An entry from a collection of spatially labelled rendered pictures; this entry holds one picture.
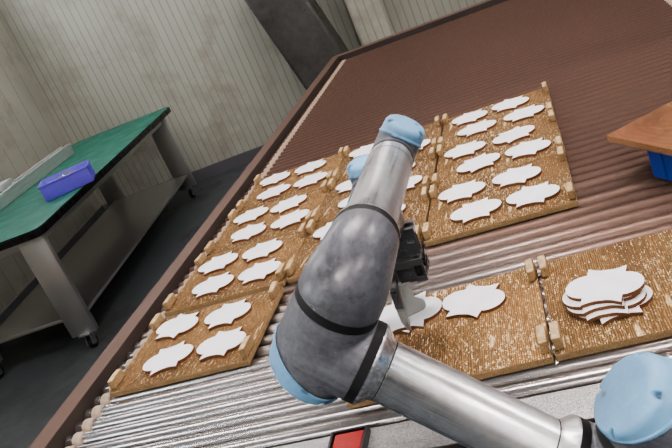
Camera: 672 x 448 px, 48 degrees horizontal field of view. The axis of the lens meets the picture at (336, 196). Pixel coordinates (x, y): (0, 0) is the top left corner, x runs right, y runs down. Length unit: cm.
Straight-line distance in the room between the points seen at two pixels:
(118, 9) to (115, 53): 42
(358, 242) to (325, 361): 16
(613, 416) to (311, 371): 37
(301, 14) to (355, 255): 577
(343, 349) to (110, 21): 679
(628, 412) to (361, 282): 35
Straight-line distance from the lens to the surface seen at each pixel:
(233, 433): 167
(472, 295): 169
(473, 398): 101
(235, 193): 315
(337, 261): 92
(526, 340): 151
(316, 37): 665
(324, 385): 99
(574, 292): 155
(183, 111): 758
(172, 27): 743
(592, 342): 146
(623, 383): 101
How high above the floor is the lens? 177
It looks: 19 degrees down
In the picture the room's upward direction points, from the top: 23 degrees counter-clockwise
